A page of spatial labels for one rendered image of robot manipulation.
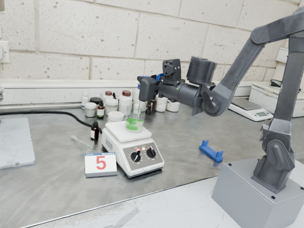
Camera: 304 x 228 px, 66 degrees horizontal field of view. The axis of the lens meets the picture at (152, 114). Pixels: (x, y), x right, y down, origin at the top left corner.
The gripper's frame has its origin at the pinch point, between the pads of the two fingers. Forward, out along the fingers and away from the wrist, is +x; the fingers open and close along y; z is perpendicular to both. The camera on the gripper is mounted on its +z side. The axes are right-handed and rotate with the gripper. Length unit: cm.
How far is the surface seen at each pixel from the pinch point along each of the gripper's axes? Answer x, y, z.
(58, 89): 48, -4, -18
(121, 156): -1.6, 10.2, -21.7
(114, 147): 2.7, 8.5, -21.1
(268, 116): -30, -87, -25
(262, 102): -22, -105, -22
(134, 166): -6.6, 9.8, -22.6
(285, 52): -22, -143, 8
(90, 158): 5.0, 16.0, -23.0
